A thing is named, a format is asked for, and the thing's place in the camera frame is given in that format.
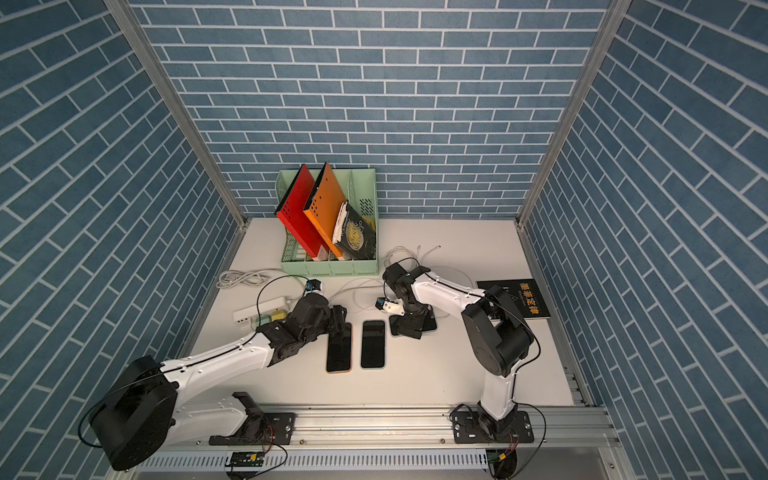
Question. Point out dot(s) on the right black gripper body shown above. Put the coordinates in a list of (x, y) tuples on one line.
[(413, 310)]

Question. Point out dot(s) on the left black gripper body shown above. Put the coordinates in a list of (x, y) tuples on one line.
[(330, 321)]

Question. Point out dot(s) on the phone with green case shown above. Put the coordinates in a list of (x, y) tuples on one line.
[(408, 327)]

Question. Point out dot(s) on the phone with orange case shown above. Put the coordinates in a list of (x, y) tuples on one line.
[(339, 350)]

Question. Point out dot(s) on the black phone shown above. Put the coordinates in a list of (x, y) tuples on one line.
[(373, 344)]

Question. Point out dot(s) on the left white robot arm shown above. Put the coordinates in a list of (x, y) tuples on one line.
[(146, 408)]

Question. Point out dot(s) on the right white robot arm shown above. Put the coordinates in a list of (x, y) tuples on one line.
[(499, 336)]

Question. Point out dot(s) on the white power strip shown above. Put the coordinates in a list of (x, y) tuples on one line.
[(247, 315)]

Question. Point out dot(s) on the black book in rack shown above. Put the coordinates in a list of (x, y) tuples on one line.
[(354, 234)]

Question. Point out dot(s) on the black book gold lettering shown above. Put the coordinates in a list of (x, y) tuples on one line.
[(527, 296)]

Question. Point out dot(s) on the red folder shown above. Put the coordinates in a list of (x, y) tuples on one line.
[(290, 212)]

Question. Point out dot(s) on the orange folder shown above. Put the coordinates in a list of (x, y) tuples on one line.
[(323, 205)]

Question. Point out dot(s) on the green file organizer rack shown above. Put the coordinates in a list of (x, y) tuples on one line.
[(359, 188)]

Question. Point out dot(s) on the small green circuit board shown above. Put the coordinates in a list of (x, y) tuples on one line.
[(246, 460)]

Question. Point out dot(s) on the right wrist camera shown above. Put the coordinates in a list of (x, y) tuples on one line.
[(391, 307)]

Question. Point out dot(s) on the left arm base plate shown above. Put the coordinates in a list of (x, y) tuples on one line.
[(279, 427)]

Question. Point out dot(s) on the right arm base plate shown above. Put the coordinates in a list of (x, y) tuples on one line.
[(468, 427)]

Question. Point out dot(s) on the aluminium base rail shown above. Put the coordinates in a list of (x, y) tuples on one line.
[(570, 442)]

